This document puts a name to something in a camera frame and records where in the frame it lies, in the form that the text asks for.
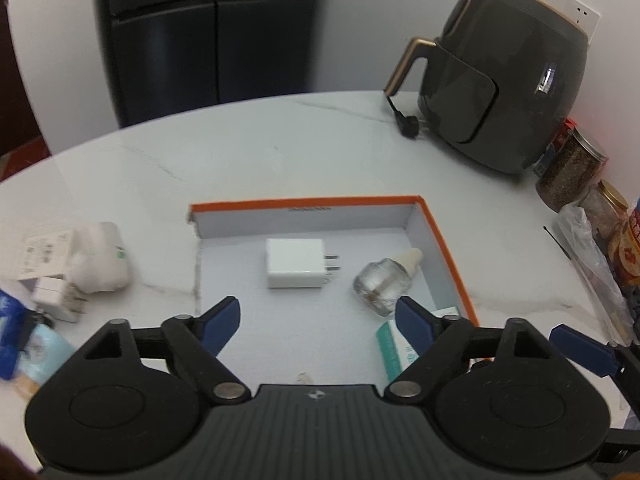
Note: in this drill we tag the white wall socket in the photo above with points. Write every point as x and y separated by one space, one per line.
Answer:
582 15

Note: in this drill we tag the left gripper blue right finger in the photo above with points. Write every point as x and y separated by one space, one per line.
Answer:
440 344

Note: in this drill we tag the black power cord plug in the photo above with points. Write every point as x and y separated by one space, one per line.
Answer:
409 126

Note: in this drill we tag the clear repellent liquid bottle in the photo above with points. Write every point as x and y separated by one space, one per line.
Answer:
380 284

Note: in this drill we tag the white rounded plug adapter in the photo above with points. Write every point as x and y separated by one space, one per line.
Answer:
59 298

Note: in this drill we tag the glass jar dark contents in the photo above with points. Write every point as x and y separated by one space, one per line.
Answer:
578 161

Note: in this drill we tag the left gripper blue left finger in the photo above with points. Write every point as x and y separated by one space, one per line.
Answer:
194 344

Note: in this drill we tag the teal bandage box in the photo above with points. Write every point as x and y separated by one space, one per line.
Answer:
396 351

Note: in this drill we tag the small white cube charger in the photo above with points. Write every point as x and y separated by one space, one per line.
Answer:
298 263

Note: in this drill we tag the light blue toothpick jar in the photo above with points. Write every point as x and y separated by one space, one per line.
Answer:
45 352

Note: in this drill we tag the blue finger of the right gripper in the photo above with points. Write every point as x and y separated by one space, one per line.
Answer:
581 349

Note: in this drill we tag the clear plastic bag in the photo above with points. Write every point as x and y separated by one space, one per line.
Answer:
574 230

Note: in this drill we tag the glass jar gold lid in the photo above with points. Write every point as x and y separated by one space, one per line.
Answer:
605 208

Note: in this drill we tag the white orange-rimmed box tray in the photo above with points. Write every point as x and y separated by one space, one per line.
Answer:
324 334

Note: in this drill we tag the white mosquito repellent heater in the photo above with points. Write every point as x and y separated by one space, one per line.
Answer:
101 262

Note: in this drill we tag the black four-door refrigerator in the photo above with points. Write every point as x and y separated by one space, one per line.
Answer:
164 57

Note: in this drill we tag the white power adapter box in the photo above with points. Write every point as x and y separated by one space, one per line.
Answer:
46 255

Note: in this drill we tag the red box behind jars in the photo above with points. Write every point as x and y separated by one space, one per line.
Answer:
561 135

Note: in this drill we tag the dark grey air fryer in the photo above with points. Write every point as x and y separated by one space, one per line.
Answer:
499 80

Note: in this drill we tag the blue lid oat jar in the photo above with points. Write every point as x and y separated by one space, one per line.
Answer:
625 251

